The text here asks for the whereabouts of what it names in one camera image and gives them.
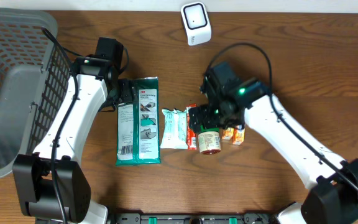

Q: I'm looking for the green lid white jar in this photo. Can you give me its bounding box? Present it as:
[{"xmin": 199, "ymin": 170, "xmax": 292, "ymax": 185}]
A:
[{"xmin": 198, "ymin": 128, "xmax": 221, "ymax": 155}]

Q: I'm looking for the orange juice box pair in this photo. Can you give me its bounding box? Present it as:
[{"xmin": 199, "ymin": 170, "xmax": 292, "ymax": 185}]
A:
[{"xmin": 222, "ymin": 125, "xmax": 245, "ymax": 146}]

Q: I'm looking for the green white wipes pack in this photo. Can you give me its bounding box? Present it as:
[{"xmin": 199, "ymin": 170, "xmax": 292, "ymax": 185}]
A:
[{"xmin": 116, "ymin": 77, "xmax": 161, "ymax": 166}]

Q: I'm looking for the red snack packet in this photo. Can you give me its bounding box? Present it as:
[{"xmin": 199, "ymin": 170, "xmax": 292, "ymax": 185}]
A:
[{"xmin": 186, "ymin": 104, "xmax": 197, "ymax": 151}]

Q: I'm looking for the light teal snack packet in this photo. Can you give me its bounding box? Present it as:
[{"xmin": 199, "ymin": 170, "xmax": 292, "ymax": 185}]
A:
[{"xmin": 160, "ymin": 109, "xmax": 188, "ymax": 149}]

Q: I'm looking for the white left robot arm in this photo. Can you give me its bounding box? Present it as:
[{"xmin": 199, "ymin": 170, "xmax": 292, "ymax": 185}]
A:
[{"xmin": 12, "ymin": 37, "xmax": 138, "ymax": 223}]

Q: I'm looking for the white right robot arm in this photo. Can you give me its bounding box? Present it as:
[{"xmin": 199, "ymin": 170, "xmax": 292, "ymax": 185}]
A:
[{"xmin": 189, "ymin": 62, "xmax": 358, "ymax": 223}]

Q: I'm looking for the white barcode scanner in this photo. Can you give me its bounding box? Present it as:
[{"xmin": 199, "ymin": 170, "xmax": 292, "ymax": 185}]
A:
[{"xmin": 180, "ymin": 1, "xmax": 212, "ymax": 46}]

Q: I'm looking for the grey plastic mesh basket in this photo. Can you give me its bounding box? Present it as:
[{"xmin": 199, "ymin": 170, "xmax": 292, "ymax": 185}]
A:
[{"xmin": 0, "ymin": 8, "xmax": 70, "ymax": 178}]

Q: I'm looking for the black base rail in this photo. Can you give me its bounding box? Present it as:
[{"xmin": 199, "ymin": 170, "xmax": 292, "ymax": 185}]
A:
[{"xmin": 107, "ymin": 213, "xmax": 278, "ymax": 224}]

